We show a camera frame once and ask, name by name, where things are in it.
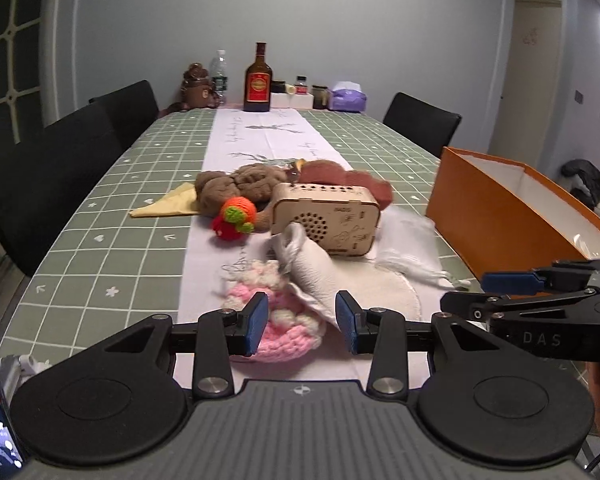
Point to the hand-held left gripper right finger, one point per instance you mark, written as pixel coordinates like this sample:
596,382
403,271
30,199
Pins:
343,323

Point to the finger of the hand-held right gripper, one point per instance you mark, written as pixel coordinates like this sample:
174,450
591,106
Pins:
510,282
480,305

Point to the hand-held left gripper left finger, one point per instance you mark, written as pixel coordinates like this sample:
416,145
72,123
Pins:
258,323

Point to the pink white crochet piece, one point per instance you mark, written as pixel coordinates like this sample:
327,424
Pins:
290,330

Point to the orange storage box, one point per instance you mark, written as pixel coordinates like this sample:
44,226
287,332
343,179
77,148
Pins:
480,210

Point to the brown plush toy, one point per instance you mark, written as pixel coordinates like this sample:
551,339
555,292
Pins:
240,185

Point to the yellow cloth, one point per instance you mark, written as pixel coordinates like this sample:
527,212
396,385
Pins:
170,205

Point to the red-brown sponge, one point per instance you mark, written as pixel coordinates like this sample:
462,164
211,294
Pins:
330,172

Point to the white round mat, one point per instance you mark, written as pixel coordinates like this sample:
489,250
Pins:
380,290

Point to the white fabric pouch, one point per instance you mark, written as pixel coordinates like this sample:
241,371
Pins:
310,265

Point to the wooden radio box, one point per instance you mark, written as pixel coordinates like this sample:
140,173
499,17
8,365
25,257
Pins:
330,220

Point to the orange red crochet toy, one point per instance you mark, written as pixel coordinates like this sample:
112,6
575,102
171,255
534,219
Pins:
237,207

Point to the black jacket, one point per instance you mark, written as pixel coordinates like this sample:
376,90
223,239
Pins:
585,177

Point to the black chair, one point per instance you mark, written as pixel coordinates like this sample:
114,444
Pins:
420,120
45,170
130,105

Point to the white printed table runner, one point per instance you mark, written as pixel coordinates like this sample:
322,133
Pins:
255,135

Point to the beige door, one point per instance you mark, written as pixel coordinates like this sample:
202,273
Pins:
530,75

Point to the white box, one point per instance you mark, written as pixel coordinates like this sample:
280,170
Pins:
295,101

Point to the purple tissue pack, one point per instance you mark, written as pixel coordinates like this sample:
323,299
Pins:
347,97

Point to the dark glass jar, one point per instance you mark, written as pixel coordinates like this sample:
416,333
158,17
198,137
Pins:
320,97

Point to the small black jar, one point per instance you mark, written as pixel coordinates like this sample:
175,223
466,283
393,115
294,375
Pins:
278,86

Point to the brown glass bottle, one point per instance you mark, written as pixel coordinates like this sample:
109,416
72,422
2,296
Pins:
257,85

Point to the small red label bottle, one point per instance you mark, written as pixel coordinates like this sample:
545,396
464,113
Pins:
301,86

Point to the brown bear figure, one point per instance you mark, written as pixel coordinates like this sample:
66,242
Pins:
197,87

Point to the clear water bottle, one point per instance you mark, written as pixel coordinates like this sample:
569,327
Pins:
219,75

